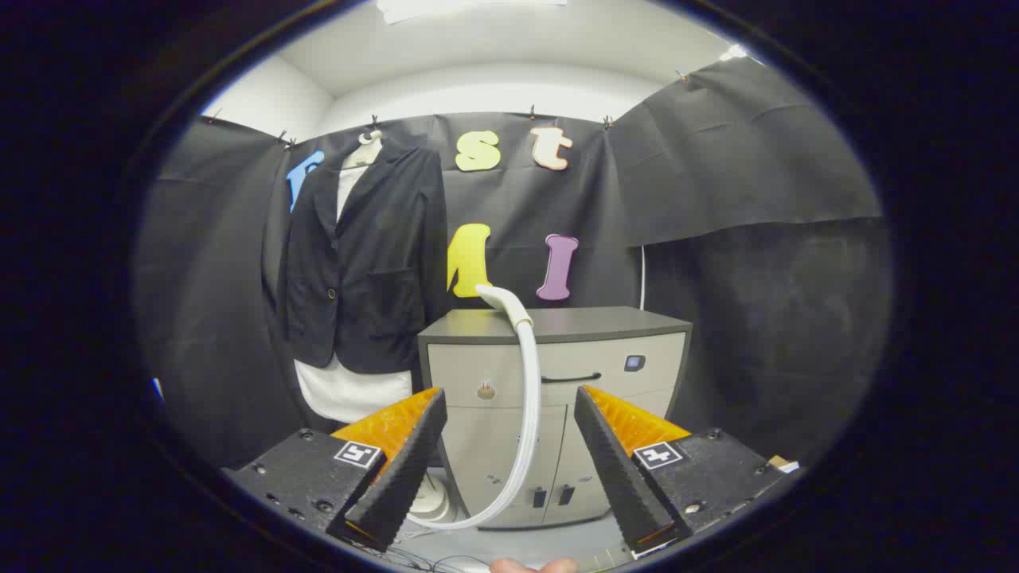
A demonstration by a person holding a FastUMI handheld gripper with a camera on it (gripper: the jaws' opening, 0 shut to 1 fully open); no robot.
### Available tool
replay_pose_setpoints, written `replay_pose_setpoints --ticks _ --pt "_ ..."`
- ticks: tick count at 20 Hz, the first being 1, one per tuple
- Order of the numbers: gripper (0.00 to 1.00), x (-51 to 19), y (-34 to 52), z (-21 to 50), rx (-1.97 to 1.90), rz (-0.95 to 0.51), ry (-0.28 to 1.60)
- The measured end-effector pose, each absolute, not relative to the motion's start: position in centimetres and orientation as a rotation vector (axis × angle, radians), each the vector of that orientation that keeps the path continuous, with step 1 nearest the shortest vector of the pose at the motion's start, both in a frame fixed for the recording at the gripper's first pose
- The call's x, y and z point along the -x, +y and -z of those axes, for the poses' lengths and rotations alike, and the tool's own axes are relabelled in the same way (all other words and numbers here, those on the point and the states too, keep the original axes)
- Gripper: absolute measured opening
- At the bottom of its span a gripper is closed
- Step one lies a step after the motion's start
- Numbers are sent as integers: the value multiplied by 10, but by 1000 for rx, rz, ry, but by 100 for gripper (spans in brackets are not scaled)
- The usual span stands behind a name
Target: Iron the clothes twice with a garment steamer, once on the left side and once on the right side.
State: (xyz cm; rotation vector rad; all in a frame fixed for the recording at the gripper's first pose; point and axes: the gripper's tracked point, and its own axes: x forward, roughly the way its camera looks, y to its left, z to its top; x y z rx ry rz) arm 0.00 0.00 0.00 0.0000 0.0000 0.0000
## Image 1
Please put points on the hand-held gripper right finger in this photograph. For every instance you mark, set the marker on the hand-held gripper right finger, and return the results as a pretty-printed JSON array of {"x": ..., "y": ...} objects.
[{"x": 621, "y": 485}]

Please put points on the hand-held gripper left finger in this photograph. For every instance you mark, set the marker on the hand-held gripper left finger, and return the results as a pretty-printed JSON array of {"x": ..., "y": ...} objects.
[{"x": 406, "y": 477}]

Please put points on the white garment steamer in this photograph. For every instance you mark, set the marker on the white garment steamer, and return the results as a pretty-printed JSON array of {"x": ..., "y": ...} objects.
[{"x": 529, "y": 382}]

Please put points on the black suit jacket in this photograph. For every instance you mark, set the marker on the black suit jacket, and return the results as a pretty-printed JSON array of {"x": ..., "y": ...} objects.
[{"x": 374, "y": 239}]

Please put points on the white clothes hanger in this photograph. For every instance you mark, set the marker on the white clothes hanger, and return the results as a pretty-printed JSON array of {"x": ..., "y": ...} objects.
[{"x": 366, "y": 151}]

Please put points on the small grey electronic lock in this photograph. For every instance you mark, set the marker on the small grey electronic lock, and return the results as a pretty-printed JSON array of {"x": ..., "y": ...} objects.
[{"x": 634, "y": 363}]

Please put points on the cardboard box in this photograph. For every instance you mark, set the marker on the cardboard box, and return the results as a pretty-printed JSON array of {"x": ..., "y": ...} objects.
[{"x": 782, "y": 464}]

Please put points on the grey cabinet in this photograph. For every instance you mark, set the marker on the grey cabinet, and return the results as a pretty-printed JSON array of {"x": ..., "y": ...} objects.
[{"x": 605, "y": 322}]

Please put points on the black backdrop cloth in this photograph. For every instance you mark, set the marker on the black backdrop cloth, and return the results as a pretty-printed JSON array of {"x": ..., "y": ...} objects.
[{"x": 716, "y": 159}]

